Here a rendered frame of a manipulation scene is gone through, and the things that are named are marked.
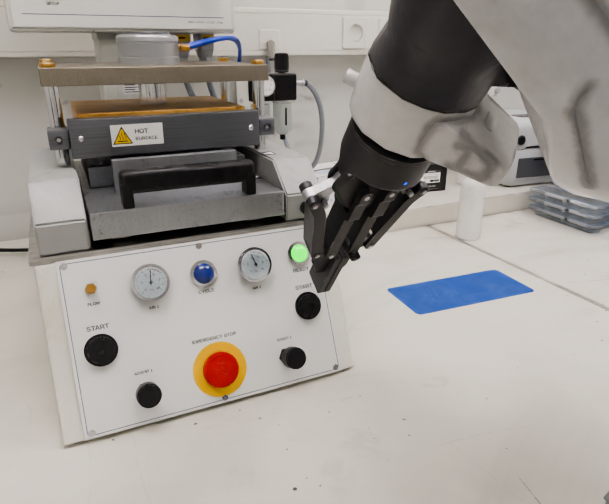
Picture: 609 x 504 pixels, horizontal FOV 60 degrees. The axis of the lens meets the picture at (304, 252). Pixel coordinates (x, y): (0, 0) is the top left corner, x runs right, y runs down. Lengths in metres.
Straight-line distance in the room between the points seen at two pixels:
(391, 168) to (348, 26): 0.96
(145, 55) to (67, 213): 0.24
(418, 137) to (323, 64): 1.01
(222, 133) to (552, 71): 0.48
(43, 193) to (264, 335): 0.29
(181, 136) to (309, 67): 0.73
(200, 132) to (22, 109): 0.61
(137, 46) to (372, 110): 0.41
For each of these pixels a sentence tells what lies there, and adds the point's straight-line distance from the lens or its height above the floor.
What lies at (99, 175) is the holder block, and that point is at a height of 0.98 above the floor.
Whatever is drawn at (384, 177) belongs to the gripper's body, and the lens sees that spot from 0.42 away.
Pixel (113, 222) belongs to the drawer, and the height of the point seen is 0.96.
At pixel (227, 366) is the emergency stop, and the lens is 0.61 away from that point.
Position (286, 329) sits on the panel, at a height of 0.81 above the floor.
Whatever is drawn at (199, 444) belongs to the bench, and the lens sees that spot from 0.59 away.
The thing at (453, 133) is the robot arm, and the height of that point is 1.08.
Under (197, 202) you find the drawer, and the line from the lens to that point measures 0.61.
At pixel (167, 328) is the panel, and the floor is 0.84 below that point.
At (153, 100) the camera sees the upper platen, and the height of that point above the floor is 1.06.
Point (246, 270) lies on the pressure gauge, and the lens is 0.61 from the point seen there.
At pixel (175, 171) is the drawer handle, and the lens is 0.59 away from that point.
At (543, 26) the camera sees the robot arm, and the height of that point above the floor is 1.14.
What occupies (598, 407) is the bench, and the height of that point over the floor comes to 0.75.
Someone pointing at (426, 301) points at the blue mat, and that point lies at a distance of 0.87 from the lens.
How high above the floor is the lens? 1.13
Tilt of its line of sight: 21 degrees down
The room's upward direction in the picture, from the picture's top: straight up
